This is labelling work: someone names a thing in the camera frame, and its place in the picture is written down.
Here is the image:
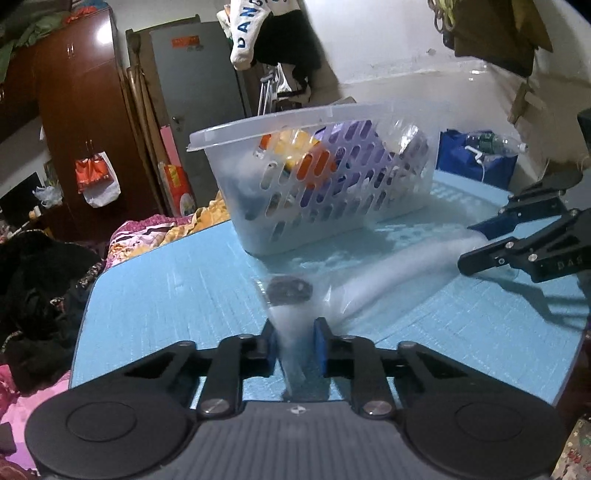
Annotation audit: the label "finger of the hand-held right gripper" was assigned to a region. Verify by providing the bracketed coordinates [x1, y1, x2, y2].
[467, 171, 585, 243]
[457, 210, 591, 283]

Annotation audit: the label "orange bottle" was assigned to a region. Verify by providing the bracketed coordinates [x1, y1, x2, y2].
[259, 129, 338, 185]

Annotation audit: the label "white hoodie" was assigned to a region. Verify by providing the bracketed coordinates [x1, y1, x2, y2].
[217, 0, 301, 70]

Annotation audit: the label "pile of black clothes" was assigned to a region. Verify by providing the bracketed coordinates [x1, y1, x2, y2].
[0, 228, 105, 393]

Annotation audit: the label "pink board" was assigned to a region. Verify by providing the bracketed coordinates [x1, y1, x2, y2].
[159, 124, 181, 167]

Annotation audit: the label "green cloth bundle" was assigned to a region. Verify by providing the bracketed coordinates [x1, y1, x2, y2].
[0, 0, 70, 47]

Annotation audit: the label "white roll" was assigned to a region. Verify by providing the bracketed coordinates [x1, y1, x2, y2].
[252, 231, 490, 402]

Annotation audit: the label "crumpled white plastic bag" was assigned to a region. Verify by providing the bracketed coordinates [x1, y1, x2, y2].
[33, 182, 63, 208]

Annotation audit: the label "black monitor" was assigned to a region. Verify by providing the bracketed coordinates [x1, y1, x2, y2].
[0, 172, 42, 215]

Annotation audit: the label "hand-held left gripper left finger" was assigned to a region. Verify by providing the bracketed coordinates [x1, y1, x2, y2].
[122, 318, 280, 420]

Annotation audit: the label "grey door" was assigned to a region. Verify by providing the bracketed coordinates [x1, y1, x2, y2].
[150, 21, 252, 139]

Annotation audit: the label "dark wooden wardrobe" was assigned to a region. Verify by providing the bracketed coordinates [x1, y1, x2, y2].
[0, 7, 162, 241]

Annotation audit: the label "black hanging garment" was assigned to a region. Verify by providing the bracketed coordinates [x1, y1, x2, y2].
[253, 9, 324, 79]

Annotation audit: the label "clear water bottle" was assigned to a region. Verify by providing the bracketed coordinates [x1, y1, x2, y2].
[466, 131, 528, 158]

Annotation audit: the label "orange plastic bag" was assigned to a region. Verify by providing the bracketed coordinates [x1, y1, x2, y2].
[75, 154, 114, 195]

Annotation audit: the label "white plastic basket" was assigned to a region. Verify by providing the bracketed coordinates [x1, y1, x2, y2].
[187, 102, 441, 257]

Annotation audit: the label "purple tissue pack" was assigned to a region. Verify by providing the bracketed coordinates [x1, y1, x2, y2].
[318, 121, 393, 195]

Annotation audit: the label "small clear packet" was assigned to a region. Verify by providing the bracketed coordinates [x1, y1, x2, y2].
[392, 117, 430, 171]

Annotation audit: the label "metal crutches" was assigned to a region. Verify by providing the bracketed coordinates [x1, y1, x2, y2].
[256, 62, 287, 116]

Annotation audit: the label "olive hanging clothes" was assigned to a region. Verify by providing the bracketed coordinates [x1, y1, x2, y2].
[427, 0, 555, 77]

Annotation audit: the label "red white paper bag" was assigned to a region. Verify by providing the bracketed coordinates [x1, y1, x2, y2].
[159, 161, 197, 217]

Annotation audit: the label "wooden wall bracket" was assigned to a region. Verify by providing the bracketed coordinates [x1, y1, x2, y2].
[508, 78, 546, 124]

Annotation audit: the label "blue shopping bag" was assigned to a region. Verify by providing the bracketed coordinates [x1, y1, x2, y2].
[436, 129, 520, 188]

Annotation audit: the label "wooden sticks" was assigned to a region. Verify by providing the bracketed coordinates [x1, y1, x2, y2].
[124, 30, 167, 213]

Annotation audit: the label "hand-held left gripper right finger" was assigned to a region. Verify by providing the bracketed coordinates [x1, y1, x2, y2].
[313, 318, 468, 420]

